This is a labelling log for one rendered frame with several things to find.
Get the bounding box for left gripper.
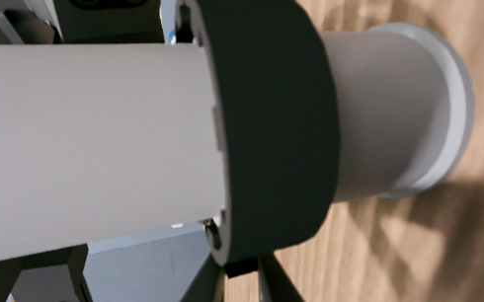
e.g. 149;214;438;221
63;16;165;44

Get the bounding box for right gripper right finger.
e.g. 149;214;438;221
258;253;306;302

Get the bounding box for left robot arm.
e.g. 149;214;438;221
0;0;161;45

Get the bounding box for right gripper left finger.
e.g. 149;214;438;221
179;251;226;302

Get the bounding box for black clamp ring half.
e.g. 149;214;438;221
174;0;341;279

